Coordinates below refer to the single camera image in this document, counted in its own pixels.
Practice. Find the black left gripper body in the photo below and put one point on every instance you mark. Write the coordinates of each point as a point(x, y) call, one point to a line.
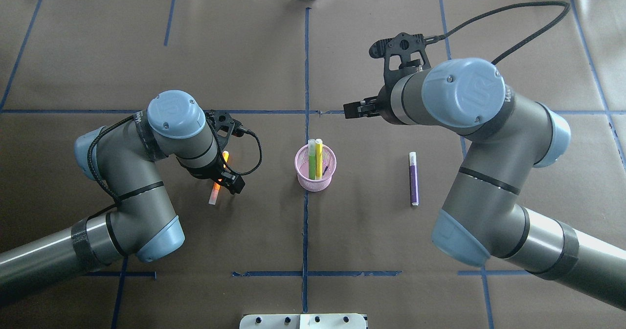
point(206, 173)

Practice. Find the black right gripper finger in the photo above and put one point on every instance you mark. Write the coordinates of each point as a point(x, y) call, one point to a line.
point(365, 106)
point(360, 114)

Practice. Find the purple highlighter pen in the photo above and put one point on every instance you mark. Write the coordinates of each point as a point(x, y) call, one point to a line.
point(414, 179)

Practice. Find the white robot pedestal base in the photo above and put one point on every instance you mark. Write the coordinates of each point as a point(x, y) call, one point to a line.
point(305, 321)

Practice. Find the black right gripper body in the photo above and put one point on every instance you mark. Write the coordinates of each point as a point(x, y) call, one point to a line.
point(384, 108)

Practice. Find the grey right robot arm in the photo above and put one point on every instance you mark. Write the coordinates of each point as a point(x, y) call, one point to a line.
point(509, 136)

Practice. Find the green highlighter pen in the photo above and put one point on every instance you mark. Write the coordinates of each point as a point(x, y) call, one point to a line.
point(310, 159)

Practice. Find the orange highlighter pen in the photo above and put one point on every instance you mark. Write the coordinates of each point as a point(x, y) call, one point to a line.
point(216, 187)

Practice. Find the pink mesh pen holder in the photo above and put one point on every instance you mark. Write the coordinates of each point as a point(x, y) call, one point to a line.
point(301, 168)

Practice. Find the yellow highlighter pen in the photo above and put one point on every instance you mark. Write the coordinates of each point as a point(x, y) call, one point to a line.
point(318, 154)

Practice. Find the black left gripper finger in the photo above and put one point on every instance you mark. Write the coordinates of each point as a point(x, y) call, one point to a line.
point(233, 183)

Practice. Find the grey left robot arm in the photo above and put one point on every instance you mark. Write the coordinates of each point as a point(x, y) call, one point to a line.
point(122, 159)

